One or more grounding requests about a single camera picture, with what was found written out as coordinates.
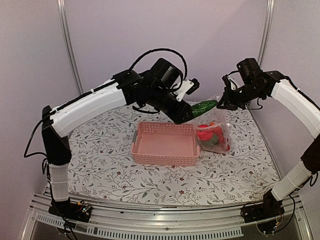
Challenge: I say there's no left aluminium frame post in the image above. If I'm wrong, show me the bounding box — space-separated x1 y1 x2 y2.
57 0 84 95

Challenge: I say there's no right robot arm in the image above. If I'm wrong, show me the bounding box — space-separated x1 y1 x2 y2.
217 70 320 221

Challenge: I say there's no aluminium frame post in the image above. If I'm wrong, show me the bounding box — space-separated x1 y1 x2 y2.
57 0 84 95
257 0 275 67

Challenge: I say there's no orange red pepper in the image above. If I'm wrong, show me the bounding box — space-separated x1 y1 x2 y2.
196 122 215 141

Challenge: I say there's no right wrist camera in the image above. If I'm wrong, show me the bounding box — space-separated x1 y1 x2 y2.
236 58 263 85

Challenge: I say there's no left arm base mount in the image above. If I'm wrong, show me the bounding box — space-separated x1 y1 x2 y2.
48 199 92 223

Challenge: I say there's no floral tablecloth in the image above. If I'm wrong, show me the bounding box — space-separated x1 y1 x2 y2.
68 106 279 206

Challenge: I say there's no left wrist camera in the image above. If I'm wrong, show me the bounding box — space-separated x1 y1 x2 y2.
149 58 200 102

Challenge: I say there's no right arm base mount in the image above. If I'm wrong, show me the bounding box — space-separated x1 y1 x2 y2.
240 203 285 223

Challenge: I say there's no clear zip top bag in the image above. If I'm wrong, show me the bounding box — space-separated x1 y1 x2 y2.
191 95 232 154

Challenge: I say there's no pink plastic basket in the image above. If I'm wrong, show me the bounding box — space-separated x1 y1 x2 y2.
131 121 200 167

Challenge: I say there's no red lychee bunch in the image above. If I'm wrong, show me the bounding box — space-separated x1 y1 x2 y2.
212 125 231 152

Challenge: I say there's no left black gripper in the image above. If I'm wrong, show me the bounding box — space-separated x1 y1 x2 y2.
147 86 195 124

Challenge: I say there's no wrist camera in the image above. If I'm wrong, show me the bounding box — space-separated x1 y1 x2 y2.
149 58 200 102
236 58 263 85

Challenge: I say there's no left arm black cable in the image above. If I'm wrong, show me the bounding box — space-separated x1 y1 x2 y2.
128 48 188 81

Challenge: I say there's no right aluminium frame post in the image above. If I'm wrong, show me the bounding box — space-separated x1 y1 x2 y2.
257 0 275 67

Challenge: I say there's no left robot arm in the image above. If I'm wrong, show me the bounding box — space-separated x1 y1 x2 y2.
41 70 198 217

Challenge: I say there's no green cucumber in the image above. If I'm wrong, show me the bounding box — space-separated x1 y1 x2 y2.
191 100 218 118

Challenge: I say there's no green avocado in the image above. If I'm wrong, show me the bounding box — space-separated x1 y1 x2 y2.
201 134 219 148

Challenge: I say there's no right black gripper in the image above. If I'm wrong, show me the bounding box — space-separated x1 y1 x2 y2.
217 81 265 110

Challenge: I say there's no aluminium front rail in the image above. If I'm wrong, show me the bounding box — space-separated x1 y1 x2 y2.
19 191 315 240

